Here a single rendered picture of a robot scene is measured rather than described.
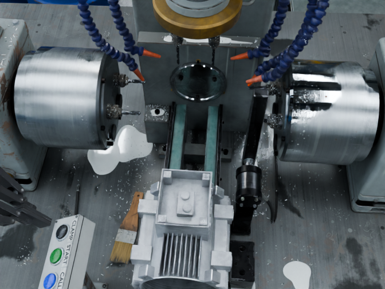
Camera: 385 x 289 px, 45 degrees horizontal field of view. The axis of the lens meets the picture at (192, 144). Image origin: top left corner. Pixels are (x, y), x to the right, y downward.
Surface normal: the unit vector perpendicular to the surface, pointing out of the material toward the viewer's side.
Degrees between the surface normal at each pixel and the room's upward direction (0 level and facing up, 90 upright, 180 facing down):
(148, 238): 0
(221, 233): 0
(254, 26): 90
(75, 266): 57
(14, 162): 89
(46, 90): 32
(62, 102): 43
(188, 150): 0
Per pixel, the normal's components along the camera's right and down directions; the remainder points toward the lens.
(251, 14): -0.07, 0.83
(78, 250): 0.84, -0.26
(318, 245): 0.00, -0.56
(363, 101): -0.03, -0.17
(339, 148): -0.07, 0.68
